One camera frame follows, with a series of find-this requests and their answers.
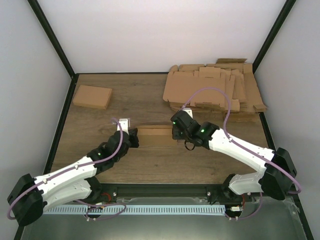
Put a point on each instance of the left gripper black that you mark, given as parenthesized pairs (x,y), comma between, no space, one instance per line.
(134,133)

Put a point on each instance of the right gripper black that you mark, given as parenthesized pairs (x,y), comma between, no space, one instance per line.
(175,135)

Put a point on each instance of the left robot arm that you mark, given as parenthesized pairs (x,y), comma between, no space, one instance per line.
(32,196)

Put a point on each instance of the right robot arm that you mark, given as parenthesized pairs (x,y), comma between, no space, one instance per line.
(274,169)

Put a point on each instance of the folded brown cardboard box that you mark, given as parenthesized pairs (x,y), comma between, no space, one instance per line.
(92,97)

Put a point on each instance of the stack of flat cardboard sheets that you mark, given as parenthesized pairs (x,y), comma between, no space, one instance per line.
(227,86)

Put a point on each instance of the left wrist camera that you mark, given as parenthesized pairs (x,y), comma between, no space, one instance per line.
(124,125)

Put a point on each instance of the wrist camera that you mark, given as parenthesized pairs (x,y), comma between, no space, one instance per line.
(124,125)
(188,111)

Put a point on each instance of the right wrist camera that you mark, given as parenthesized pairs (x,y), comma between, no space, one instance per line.
(188,111)

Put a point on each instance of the black aluminium frame rail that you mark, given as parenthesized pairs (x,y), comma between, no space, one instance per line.
(130,191)

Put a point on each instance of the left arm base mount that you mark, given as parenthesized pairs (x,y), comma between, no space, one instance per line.
(91,191)

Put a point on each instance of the light blue slotted cable duct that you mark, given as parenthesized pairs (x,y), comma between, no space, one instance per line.
(205,210)

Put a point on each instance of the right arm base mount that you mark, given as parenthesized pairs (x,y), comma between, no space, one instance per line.
(221,193)

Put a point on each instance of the left black corner post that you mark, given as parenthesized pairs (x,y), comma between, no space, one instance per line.
(40,15)

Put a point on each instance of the black corner post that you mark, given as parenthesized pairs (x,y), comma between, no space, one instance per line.
(40,15)
(281,18)

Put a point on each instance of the right black corner post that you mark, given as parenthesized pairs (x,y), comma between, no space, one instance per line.
(281,18)

